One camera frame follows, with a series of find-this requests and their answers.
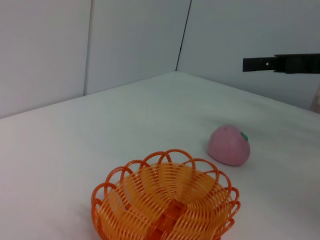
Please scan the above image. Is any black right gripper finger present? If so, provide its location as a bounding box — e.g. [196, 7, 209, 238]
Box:
[242, 53, 320, 75]

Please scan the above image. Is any orange plastic wire basket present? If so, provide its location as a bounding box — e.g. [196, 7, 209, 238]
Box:
[90, 149, 241, 240]

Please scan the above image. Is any pink toy peach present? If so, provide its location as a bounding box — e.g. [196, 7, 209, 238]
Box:
[207, 124, 251, 167]

